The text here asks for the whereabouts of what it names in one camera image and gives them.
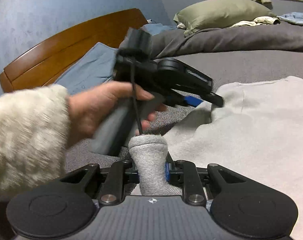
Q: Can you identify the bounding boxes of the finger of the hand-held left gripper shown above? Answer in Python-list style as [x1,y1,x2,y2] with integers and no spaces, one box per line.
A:
[176,64,226,107]
[166,89,205,108]

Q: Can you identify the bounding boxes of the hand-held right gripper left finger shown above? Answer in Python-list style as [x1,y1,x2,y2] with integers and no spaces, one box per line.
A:
[59,159,142,206]

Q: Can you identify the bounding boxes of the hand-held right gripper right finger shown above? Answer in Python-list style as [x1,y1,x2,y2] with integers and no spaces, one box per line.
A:
[164,152,242,206]

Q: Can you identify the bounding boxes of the light grey sweater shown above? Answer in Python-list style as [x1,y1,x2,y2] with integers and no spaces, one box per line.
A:
[128,76,303,240]

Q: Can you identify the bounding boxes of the person's left hand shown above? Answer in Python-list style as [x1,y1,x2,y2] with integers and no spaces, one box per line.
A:
[66,81,168,148]

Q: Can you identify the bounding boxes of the grey duvet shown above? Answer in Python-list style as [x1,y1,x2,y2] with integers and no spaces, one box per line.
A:
[121,21,303,60]

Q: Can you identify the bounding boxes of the olive green pillow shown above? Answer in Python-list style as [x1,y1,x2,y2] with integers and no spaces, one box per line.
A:
[173,0,277,37]

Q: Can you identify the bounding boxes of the cream cloth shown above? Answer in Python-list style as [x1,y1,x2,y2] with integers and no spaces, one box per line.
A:
[227,16,281,28]

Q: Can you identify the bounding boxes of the wooden headboard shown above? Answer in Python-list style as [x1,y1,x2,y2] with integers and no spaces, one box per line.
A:
[0,8,149,93]

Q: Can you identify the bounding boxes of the light blue garment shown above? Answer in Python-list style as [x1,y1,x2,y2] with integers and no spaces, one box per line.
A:
[277,12,303,28]

